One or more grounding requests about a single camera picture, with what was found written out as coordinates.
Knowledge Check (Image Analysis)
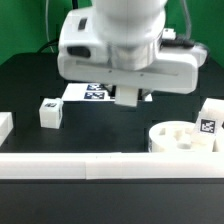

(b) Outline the white round stool seat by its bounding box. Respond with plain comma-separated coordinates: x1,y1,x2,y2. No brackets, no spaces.
149,121,214,153

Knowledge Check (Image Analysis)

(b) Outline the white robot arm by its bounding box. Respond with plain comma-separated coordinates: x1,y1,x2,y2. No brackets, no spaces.
58,0,205,94

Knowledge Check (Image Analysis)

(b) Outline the thin white cable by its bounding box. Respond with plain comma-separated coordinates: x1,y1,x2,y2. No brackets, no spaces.
45,0,55,54

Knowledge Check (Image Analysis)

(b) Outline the white fence piece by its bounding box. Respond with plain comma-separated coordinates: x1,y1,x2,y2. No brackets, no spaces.
0,112,14,146
215,133,224,152

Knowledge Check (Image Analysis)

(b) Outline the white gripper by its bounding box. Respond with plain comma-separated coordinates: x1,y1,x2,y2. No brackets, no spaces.
57,46,204,94

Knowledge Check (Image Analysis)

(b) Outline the white right fence piece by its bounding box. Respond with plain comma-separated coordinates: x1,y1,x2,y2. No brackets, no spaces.
215,133,224,152

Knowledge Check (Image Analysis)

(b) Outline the white front fence bar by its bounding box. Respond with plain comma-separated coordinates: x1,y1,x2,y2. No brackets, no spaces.
0,152,224,180

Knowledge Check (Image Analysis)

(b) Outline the white left fence piece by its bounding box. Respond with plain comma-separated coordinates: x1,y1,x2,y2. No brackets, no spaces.
0,112,14,146

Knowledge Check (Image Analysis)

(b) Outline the white fiducial marker sheet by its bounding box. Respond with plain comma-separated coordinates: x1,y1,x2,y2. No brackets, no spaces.
61,82,154,103

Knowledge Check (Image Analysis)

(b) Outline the black thick cable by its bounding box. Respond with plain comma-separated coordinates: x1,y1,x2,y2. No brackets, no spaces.
37,0,81,54

